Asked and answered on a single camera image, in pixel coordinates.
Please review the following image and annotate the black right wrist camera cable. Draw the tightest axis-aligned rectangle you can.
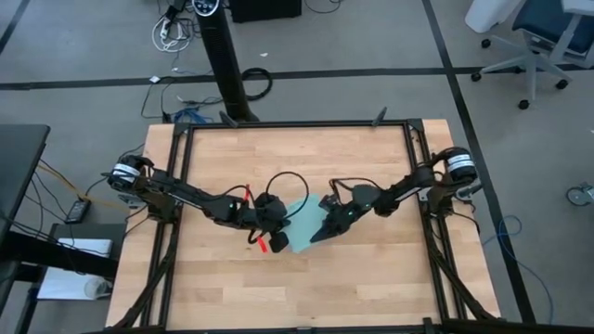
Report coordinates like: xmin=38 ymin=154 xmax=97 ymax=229
xmin=328 ymin=177 xmax=387 ymax=201

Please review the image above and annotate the black box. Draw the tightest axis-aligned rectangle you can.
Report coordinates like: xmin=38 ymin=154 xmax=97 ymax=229
xmin=228 ymin=0 xmax=303 ymax=24

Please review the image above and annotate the black left wrist camera cable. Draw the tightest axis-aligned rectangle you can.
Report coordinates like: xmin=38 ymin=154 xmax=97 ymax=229
xmin=263 ymin=171 xmax=311 ymax=220

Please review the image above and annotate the white waste bin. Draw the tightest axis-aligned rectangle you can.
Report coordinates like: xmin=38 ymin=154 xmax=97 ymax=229
xmin=464 ymin=0 xmax=526 ymax=34

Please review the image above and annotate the yellow cable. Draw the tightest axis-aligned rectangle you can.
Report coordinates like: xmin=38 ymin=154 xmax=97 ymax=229
xmin=37 ymin=162 xmax=131 ymax=213

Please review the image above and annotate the clear glass jar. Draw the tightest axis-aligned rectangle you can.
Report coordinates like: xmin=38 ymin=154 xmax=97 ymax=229
xmin=84 ymin=276 xmax=114 ymax=300

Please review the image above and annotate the blue floor cable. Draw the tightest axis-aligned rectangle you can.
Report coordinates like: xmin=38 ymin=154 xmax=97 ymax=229
xmin=481 ymin=213 xmax=556 ymax=326

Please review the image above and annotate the light blue container lid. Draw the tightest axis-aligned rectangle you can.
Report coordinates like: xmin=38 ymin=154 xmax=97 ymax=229
xmin=281 ymin=193 xmax=329 ymax=254

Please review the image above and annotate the white power strip with cord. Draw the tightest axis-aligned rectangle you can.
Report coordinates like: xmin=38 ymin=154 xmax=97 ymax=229
xmin=151 ymin=15 xmax=194 ymax=54

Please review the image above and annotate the black tower fan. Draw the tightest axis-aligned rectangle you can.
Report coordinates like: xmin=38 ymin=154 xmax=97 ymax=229
xmin=191 ymin=0 xmax=260 ymax=123

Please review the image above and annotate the white box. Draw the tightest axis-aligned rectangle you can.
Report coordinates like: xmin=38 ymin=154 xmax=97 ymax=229
xmin=36 ymin=237 xmax=115 ymax=302

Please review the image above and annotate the black desk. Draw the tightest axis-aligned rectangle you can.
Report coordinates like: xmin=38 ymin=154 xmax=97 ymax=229
xmin=0 ymin=121 xmax=120 ymax=334

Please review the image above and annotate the black aluminium table frame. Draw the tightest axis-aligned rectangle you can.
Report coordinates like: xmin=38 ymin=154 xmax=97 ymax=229
xmin=83 ymin=106 xmax=594 ymax=334

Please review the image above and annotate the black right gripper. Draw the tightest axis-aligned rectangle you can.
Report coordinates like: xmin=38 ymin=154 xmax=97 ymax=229
xmin=309 ymin=184 xmax=373 ymax=244

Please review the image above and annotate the blue seat office chair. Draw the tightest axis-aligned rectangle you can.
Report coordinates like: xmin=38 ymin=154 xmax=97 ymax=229
xmin=471 ymin=0 xmax=594 ymax=111

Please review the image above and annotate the grey caster wheel base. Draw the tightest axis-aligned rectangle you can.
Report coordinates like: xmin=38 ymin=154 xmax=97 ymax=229
xmin=565 ymin=181 xmax=594 ymax=208

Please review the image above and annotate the black power adapter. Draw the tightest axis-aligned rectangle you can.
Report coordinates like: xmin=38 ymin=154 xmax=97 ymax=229
xmin=64 ymin=198 xmax=93 ymax=225

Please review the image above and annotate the blue cable bundle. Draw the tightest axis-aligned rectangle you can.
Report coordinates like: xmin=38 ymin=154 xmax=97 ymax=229
xmin=172 ymin=107 xmax=215 ymax=124

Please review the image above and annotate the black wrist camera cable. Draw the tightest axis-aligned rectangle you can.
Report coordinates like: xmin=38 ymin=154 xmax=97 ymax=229
xmin=263 ymin=171 xmax=311 ymax=220
xmin=328 ymin=177 xmax=387 ymax=201

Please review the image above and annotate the dark grey flat box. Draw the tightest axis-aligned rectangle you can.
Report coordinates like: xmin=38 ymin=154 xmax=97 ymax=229
xmin=48 ymin=222 xmax=129 ymax=243

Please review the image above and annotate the coiled black cable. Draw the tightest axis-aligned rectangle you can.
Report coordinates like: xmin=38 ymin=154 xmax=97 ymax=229
xmin=240 ymin=67 xmax=275 ymax=103

